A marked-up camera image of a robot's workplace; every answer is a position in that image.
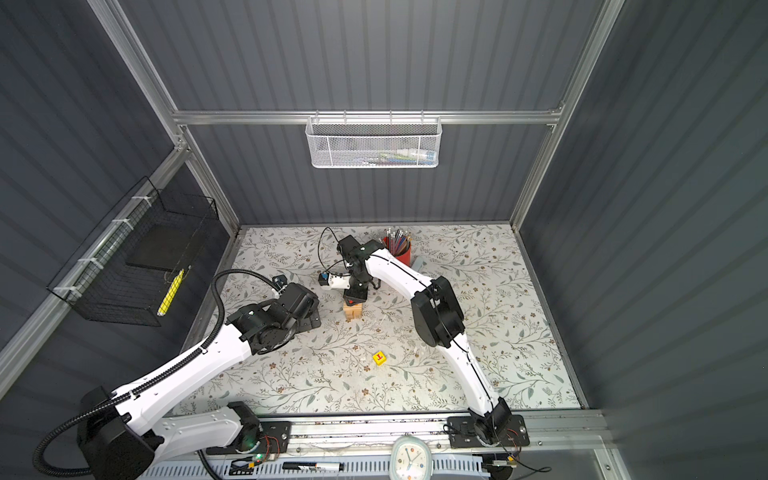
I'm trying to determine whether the ridged wooden block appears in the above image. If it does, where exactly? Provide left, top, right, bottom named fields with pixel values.
left=343, top=303, right=363, bottom=321

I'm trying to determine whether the yellow letter cube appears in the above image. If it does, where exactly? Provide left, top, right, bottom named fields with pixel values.
left=373, top=351, right=387, bottom=366

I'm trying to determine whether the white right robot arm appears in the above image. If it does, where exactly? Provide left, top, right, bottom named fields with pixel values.
left=326, top=235, right=512, bottom=445

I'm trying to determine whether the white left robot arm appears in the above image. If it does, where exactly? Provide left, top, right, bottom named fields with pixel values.
left=77, top=283, right=320, bottom=479

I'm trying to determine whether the bundle of pens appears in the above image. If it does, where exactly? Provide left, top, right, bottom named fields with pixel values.
left=384, top=228, right=411, bottom=257

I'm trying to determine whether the red pen cup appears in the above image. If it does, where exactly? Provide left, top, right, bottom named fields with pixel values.
left=383, top=237, right=411, bottom=267

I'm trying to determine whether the grey flat eraser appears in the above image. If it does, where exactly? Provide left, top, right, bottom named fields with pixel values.
left=411, top=257, right=425, bottom=271

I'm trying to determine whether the yellow highlighter pen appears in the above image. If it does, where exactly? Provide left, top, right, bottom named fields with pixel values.
left=156, top=269, right=186, bottom=317

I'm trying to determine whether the black foam pad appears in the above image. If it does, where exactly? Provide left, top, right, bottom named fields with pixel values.
left=125, top=225, right=203, bottom=272

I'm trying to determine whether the black marker pen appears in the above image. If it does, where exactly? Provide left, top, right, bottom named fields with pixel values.
left=282, top=462, right=345, bottom=472

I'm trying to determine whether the white analog clock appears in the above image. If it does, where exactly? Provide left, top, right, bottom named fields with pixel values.
left=389, top=435, right=433, bottom=480

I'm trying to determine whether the black corrugated cable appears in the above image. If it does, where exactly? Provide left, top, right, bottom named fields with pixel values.
left=32, top=268, right=283, bottom=478

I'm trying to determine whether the white wire basket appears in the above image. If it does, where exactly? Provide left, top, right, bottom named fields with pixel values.
left=305, top=119, right=443, bottom=169

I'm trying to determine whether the black wire basket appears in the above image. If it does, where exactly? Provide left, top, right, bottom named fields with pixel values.
left=48, top=181, right=220, bottom=327

